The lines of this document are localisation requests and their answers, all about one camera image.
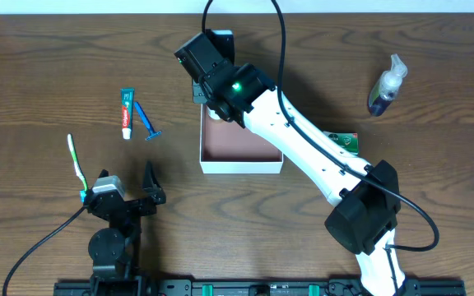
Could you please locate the white cardboard box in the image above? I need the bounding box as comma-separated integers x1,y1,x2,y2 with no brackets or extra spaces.
199,105,284,174

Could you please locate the green Dettol soap bar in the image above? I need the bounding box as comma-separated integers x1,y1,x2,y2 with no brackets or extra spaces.
323,131,359,155

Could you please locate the white speckled cream tube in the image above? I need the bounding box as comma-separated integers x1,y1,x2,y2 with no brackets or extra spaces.
206,106,221,120

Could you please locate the green white toothbrush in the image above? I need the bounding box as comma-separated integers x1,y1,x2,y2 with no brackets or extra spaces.
67,133,88,203

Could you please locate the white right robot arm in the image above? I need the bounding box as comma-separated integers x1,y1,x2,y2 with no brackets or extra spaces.
174,33,405,295

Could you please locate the Colgate toothpaste tube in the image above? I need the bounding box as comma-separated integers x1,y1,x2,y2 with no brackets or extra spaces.
121,88,135,140

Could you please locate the clear pump bottle purple liquid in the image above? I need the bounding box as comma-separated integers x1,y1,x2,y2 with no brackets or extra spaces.
367,53,408,117

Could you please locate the blue disposable razor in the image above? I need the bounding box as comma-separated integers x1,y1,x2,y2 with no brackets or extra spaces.
134,102,161,141

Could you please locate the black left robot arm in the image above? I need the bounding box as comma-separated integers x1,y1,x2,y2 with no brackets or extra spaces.
83,162,166,296

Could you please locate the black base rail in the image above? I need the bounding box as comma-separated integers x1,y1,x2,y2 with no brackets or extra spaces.
53,277,467,296

